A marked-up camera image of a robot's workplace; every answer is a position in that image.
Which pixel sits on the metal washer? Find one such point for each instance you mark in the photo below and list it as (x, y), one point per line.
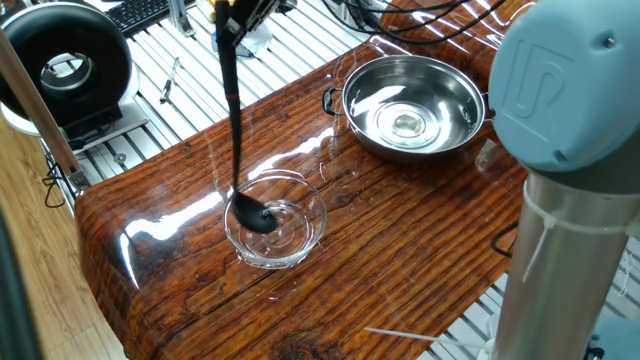
(120, 158)

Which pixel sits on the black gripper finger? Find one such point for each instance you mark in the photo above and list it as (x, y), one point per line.
(245, 11)
(260, 20)

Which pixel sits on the wooden slat post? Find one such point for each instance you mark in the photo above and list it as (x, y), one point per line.
(37, 105)

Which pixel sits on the glossy wood-grain table mat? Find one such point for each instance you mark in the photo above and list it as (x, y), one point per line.
(350, 260)

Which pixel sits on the yellow packet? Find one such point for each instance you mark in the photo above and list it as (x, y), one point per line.
(211, 10)

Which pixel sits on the black ladle with red accents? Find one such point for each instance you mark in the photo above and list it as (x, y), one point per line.
(230, 75)

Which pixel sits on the silver pen tool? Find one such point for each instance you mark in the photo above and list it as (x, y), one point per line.
(170, 80)

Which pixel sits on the black computer keyboard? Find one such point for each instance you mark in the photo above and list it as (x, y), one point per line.
(135, 12)

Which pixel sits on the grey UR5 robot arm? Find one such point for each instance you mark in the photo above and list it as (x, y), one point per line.
(565, 100)

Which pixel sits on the clear glass bowl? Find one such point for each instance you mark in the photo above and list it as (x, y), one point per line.
(295, 240)

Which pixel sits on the blue tissue pack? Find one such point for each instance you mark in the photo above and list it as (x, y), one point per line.
(255, 42)

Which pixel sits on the short aluminium profile post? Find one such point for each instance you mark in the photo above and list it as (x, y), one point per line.
(179, 17)

